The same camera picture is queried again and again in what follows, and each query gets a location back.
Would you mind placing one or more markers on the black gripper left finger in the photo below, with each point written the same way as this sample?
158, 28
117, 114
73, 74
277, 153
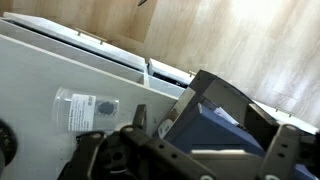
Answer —
156, 150

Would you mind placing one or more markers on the clear plastic container with label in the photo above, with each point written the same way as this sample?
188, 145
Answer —
63, 111

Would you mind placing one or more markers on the white television stand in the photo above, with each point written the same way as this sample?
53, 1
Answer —
33, 76

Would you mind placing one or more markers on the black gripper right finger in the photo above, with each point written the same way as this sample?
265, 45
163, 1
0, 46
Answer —
283, 150

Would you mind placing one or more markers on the white drawer front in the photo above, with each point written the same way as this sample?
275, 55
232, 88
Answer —
300, 123
163, 70
110, 52

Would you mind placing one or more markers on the grey printer box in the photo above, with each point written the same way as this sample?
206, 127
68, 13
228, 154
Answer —
206, 131

